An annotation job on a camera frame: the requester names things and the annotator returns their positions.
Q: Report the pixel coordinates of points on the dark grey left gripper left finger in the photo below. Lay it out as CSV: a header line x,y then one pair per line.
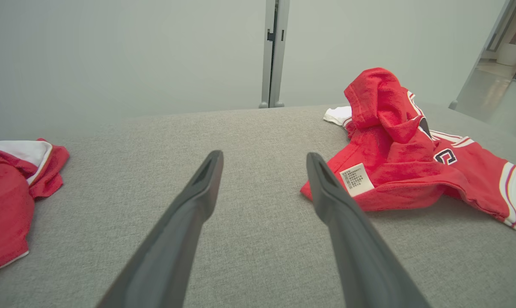
x,y
172,239

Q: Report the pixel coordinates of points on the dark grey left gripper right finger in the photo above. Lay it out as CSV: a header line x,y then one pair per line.
x,y
352,239

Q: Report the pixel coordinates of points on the red Bulls jersey white sleeves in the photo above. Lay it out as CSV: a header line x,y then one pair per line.
x,y
395,171

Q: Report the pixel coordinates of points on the red shorts with white trim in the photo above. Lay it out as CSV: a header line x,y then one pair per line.
x,y
5,201

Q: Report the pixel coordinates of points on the white planter pot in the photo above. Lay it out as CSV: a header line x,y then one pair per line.
x,y
510,53

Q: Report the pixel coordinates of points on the grey partition joint post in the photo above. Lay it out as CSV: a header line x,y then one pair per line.
x,y
279,64

